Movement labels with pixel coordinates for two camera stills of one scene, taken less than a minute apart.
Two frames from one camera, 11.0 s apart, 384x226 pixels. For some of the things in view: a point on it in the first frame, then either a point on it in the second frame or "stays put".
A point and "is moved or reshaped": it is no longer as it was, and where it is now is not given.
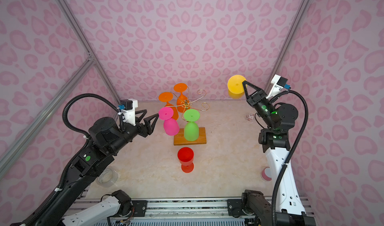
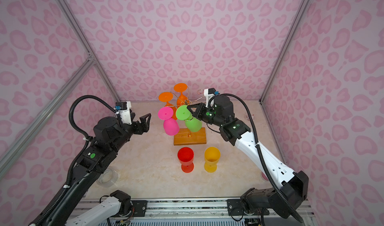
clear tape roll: x=108 y=178 stays put
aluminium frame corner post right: x=290 y=34 stays put
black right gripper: x=255 y=98 -> x=201 y=107
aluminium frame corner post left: x=76 y=25 stays put
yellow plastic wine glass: x=235 y=86 -> x=212 y=155
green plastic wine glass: x=191 y=129 is moved or reshaped
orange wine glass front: x=167 y=97 stays put
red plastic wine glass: x=186 y=156 stays put
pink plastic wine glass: x=171 y=126 stays put
